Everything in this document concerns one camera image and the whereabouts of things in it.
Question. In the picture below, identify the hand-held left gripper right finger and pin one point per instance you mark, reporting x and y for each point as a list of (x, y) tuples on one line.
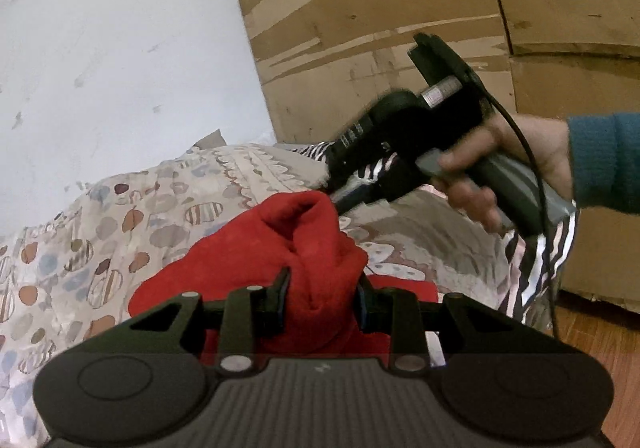
[(361, 308)]

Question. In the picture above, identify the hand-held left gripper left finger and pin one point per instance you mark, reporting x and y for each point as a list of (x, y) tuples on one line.
[(282, 296)]

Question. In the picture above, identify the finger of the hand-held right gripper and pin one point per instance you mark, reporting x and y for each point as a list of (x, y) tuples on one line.
[(356, 195)]

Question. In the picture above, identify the red garment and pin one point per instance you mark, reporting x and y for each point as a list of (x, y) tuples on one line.
[(300, 258)]

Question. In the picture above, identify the person's right forearm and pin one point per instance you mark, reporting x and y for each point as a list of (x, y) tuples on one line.
[(607, 162)]

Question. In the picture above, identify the person's right hand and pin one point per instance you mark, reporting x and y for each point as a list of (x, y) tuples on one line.
[(535, 147)]

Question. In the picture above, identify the black white striped cloth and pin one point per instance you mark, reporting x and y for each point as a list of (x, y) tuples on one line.
[(531, 268)]

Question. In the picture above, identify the printed blanket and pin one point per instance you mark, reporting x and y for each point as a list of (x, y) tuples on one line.
[(100, 228)]

